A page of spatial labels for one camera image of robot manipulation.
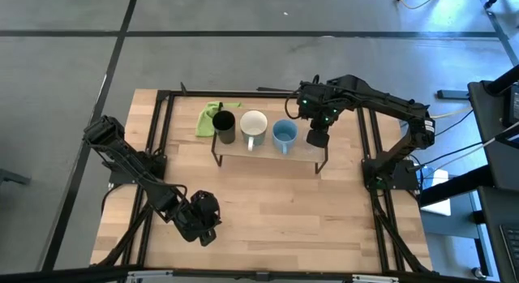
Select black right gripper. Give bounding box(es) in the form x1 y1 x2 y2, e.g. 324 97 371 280
298 80 344 149

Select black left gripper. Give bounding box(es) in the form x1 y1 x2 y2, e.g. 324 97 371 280
174 189 223 247

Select light blue mug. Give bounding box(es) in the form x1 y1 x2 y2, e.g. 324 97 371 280
272 118 299 155

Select teal mug with white handle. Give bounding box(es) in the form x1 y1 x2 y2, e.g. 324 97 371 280
239 109 269 152

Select black handleless cup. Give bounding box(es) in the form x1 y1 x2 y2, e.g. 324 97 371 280
212 109 237 145

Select wooden shelf with black legs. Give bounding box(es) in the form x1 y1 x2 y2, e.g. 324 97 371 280
210 100 330 174

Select green cloth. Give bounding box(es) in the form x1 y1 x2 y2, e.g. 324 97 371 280
195 101 242 138

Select white box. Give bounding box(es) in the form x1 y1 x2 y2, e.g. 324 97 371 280
421 165 452 217

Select black desk support beam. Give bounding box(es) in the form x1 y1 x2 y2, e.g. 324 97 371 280
418 164 494 208

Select black desktop device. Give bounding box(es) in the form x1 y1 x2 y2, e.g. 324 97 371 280
504 83 519 128

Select black laptop desk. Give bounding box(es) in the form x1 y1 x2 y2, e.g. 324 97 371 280
477 185 519 283

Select grey furniture foot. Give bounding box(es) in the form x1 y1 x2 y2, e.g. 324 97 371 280
0 168 32 186

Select black keyboard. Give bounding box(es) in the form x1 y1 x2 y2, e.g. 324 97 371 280
500 224 519 274

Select black horizontal rig rail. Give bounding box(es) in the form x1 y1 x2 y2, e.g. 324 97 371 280
0 265 519 283

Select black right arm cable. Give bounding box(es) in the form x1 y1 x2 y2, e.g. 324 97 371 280
284 90 302 121

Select black metal table frame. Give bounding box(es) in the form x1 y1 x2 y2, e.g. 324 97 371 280
89 82 434 276

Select black floor cable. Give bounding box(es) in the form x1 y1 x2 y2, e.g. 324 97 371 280
417 142 483 169
434 109 474 143

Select pale yellow cable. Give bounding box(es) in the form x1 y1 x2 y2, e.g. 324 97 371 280
431 107 474 120

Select grey base plate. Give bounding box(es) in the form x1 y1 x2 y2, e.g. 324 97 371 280
436 89 470 101

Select yellow floor cable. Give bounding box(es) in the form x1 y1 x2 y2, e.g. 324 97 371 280
391 0 442 11

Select white cable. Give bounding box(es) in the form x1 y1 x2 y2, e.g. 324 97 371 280
423 121 519 179

